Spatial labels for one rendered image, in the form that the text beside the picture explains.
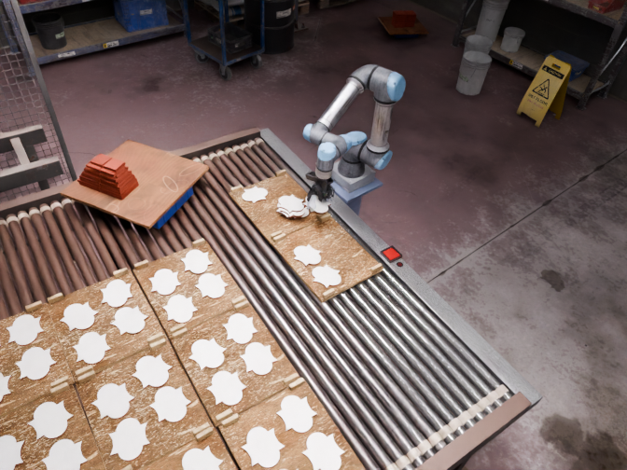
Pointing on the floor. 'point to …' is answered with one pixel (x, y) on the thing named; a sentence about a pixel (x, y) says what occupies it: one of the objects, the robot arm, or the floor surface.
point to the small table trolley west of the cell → (203, 50)
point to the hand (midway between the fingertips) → (316, 203)
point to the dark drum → (284, 42)
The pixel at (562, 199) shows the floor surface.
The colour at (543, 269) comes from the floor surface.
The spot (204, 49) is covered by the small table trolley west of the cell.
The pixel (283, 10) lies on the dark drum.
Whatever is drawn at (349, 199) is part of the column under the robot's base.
